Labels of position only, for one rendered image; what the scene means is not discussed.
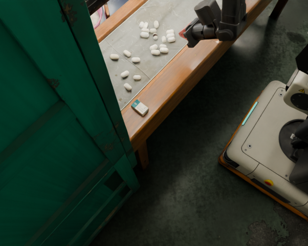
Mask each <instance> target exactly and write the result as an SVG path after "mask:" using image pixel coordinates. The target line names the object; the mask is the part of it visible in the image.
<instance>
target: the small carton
mask: <svg viewBox="0 0 308 246"><path fill-rule="evenodd" d="M131 108H133V109H134V110H135V111H136V112H138V113H139V114H140V115H141V116H144V115H145V114H146V113H147V112H148V111H149V108H148V107H147V106H145V105H144V104H143V103H141V102H140V101H139V100H138V99H136V100H135V101H134V102H133V103H132V105H131Z"/></svg>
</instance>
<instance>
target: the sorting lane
mask: <svg viewBox="0 0 308 246"><path fill-rule="evenodd" d="M201 1H203V0H148V1H147V2H146V3H145V4H144V5H142V6H141V7H140V8H139V9H138V10H137V11H135V12H134V13H133V14H132V15H131V16H130V17H129V18H127V19H126V20H125V21H124V22H123V23H122V24H121V25H119V26H118V27H117V28H116V29H115V30H114V31H113V32H111V33H110V34H109V35H108V36H107V37H106V38H105V39H103V40H102V41H101V42H100V43H99V45H100V48H101V51H102V54H103V57H104V60H105V63H106V66H107V69H108V72H109V75H110V79H111V82H112V85H113V88H114V91H115V94H116V97H117V100H118V104H119V107H120V110H121V111H122V110H123V109H124V108H125V107H126V106H127V105H128V104H129V103H130V102H131V101H132V100H133V99H134V98H135V97H136V96H137V95H138V94H139V93H140V92H141V91H142V90H143V89H144V88H145V87H146V85H147V84H148V83H149V82H150V81H151V80H152V79H153V78H154V77H155V76H156V75H157V74H158V73H159V72H160V71H161V70H162V69H163V68H164V67H165V66H166V65H167V64H168V63H169V62H170V61H171V60H172V59H173V58H174V57H175V56H176V55H177V54H178V53H179V52H180V51H181V50H182V49H183V48H184V47H185V46H186V45H187V43H188V41H187V40H186V39H184V38H182V37H180V36H179V32H180V31H181V30H182V29H183V28H184V27H186V26H187V25H188V24H189V23H190V22H192V21H193V20H194V19H195V18H198V17H197V15H196V13H195V11H194V7H195V6H196V5H197V4H198V3H200V2H201ZM154 21H158V24H159V27H158V28H155V27H154ZM141 22H144V23H145V22H147V23H148V24H149V25H148V27H147V29H149V30H150V29H156V33H157V40H154V38H153V34H154V33H151V32H149V36H148V37H147V38H145V37H141V36H140V34H141V30H142V29H143V28H140V27H139V25H140V23H141ZM172 29H173V30H174V35H175V37H174V38H175V39H176V40H175V41H173V42H168V38H167V34H166V31H167V30H172ZM163 36H165V37H166V42H165V43H163V42H162V37H163ZM154 44H156V45H157V49H156V50H159V51H160V47H159V46H160V45H161V44H164V45H166V46H167V47H166V48H168V50H169V51H168V53H162V52H160V54H159V55H152V54H151V50H150V47H151V46H152V45H154ZM124 50H127V51H129V52H130V53H131V56H130V57H127V56H126V55H124V53H123V52H124ZM111 54H117V55H118V56H119V59H117V60H113V59H111V58H110V55H111ZM132 58H140V62H132ZM125 71H129V75H128V76H126V77H124V78H123V77H121V73H123V72H125ZM135 75H140V76H141V79H139V80H134V79H133V77H134V76H135ZM125 83H128V84H129V85H130V86H131V87H132V89H131V90H130V91H128V90H127V89H126V88H125V87H124V84H125Z"/></svg>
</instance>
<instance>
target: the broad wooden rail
mask: <svg viewBox="0 0 308 246"><path fill-rule="evenodd" d="M271 2H272V0H245V3H246V12H247V23H246V26H245V27H244V29H243V30H242V31H241V32H240V34H239V35H238V37H237V38H236V39H235V40H234V41H219V39H212V40H201V41H200V42H199V43H198V44H197V45H196V46H195V47H194V48H189V47H188V46H187V45H186V46H185V47H184V48H183V49H182V50H181V51H180V52H179V53H178V54H177V55H176V56H175V57H174V58H173V59H172V60H171V61H170V62H169V63H168V64H167V65H166V66H165V67H164V68H163V69H162V70H161V71H160V72H159V73H158V74H157V75H156V76H155V77H154V78H153V79H152V80H151V81H150V82H149V83H148V84H147V85H146V87H145V88H144V89H143V90H142V91H141V92H140V93H139V94H138V95H137V96H136V97H135V98H134V99H133V100H132V101H131V102H130V103H129V104H128V105H127V106H126V107H125V108H124V109H123V110H122V111H121V114H122V117H123V120H124V123H125V126H126V129H127V132H128V135H129V139H130V142H131V144H132V147H133V151H134V153H135V151H136V150H137V149H138V148H139V147H140V146H141V145H142V144H143V143H144V142H145V141H146V140H147V139H148V137H149V136H150V135H151V134H152V133H153V132H154V131H155V130H156V129H157V128H158V126H159V125H160V124H161V123H162V122H163V121H164V120H165V119H166V118H167V116H168V115H169V114H170V113H171V112H172V111H173V110H174V109H175V108H176V106H177V105H178V104H179V103H180V102H181V101H182V100H183V99H184V98H185V96H186V95H187V94H188V93H189V92H190V91H191V90H192V89H193V88H194V87H195V85H196V84H197V83H198V82H199V81H200V80H201V79H202V78H203V77H204V75H205V74H206V73H207V72H208V71H209V70H210V69H211V68H212V67H213V65H214V64H215V63H216V62H217V61H218V60H219V59H220V58H221V57H222V55H223V54H224V53H225V52H226V51H227V50H228V49H229V48H230V47H231V45H232V44H233V43H234V42H235V41H236V40H237V39H238V38H239V37H240V35H241V34H242V33H243V32H244V31H245V30H246V29H247V28H248V27H249V26H250V24H251V23H252V22H253V21H254V20H255V19H256V18H257V17H258V16H259V14H260V13H261V12H262V11H263V10H264V9H265V8H266V7H267V6H268V5H269V4H270V3H271ZM136 99H138V100H139V101H140V102H141V103H143V104H144V105H145V106H147V107H148V108H149V111H148V112H147V113H146V114H145V115H144V116H141V115H140V114H139V113H138V112H136V111H135V110H134V109H133V108H131V105H132V103H133V102H134V101H135V100H136Z"/></svg>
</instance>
